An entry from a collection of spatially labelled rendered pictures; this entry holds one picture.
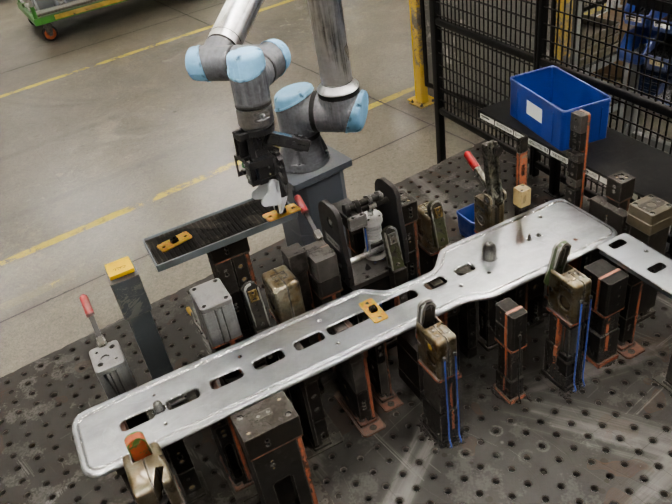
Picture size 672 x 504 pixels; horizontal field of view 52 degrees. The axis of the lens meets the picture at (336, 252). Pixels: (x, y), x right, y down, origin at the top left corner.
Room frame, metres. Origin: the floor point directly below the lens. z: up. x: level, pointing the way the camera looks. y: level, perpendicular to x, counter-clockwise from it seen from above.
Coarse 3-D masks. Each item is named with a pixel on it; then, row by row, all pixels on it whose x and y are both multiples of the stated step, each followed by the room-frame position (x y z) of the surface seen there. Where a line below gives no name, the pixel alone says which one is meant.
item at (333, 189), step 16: (336, 160) 1.80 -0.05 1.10; (288, 176) 1.75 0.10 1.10; (304, 176) 1.73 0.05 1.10; (320, 176) 1.73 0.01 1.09; (336, 176) 1.77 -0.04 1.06; (288, 192) 1.75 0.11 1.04; (304, 192) 1.72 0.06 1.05; (320, 192) 1.74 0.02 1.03; (336, 192) 1.77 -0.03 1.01; (288, 224) 1.79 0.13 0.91; (304, 224) 1.73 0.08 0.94; (320, 224) 1.73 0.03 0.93; (288, 240) 1.82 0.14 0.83; (304, 240) 1.73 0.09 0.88
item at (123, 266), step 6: (126, 258) 1.37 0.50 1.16; (108, 264) 1.36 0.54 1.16; (114, 264) 1.36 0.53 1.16; (120, 264) 1.35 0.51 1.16; (126, 264) 1.35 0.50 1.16; (108, 270) 1.33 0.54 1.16; (114, 270) 1.33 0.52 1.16; (120, 270) 1.33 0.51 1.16; (126, 270) 1.32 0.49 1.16; (132, 270) 1.33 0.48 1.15; (114, 276) 1.31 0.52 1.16; (120, 276) 1.32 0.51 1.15
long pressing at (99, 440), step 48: (480, 240) 1.42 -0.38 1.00; (480, 288) 1.24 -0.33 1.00; (288, 336) 1.18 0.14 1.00; (336, 336) 1.15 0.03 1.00; (384, 336) 1.13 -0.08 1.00; (144, 384) 1.10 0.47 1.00; (192, 384) 1.08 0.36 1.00; (240, 384) 1.05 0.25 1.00; (288, 384) 1.03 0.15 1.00; (96, 432) 0.98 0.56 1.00; (144, 432) 0.96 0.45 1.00; (192, 432) 0.95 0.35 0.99
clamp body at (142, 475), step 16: (160, 448) 0.87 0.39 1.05; (128, 464) 0.84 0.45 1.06; (144, 464) 0.83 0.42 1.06; (160, 464) 0.83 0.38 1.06; (128, 480) 0.81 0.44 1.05; (144, 480) 0.80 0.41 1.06; (160, 480) 0.82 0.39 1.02; (176, 480) 0.88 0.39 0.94; (144, 496) 0.77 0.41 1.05; (160, 496) 0.79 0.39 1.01; (176, 496) 0.79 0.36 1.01
